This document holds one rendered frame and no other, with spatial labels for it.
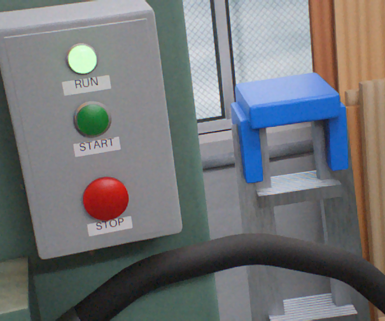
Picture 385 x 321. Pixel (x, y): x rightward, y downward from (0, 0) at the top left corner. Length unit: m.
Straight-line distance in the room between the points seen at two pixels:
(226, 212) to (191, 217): 1.58
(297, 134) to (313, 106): 0.78
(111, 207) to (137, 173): 0.03
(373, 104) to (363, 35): 0.18
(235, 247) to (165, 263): 0.05
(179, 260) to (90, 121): 0.13
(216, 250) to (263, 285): 0.93
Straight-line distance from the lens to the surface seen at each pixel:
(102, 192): 0.54
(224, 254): 0.61
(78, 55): 0.52
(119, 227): 0.56
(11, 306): 0.57
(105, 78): 0.53
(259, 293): 1.54
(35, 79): 0.53
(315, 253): 0.63
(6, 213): 0.62
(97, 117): 0.53
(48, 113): 0.53
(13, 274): 0.61
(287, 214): 2.26
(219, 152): 2.15
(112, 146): 0.54
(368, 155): 1.92
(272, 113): 1.39
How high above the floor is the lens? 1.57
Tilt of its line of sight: 20 degrees down
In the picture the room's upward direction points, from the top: 7 degrees counter-clockwise
